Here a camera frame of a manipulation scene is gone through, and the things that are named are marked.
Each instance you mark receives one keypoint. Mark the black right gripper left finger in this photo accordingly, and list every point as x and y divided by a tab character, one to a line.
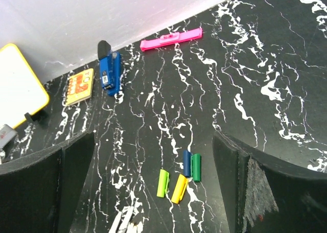
40	191

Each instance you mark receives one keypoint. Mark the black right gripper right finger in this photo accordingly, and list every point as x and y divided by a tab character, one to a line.
263	193

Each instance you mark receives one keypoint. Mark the yellow pen cap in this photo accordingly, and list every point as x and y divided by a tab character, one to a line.
180	188

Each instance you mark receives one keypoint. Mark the blue pen cap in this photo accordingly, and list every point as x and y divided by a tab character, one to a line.
187	163

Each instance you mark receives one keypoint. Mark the blue tipped white pen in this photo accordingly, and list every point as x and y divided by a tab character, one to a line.
121	221

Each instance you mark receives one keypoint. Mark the lime green pen cap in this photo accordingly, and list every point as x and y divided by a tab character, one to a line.
163	182

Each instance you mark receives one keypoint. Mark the yellow tipped white pen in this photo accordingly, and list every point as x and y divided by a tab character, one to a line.
132	228

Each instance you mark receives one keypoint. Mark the small whiteboard with writing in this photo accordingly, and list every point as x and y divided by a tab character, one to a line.
21	90

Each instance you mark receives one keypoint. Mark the orange small notebook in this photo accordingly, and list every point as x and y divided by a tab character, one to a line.
79	87

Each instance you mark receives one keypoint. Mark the blue stapler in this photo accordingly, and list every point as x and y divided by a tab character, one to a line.
110	68

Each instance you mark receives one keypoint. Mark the pink plastic clip bar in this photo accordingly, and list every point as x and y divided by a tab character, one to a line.
170	39

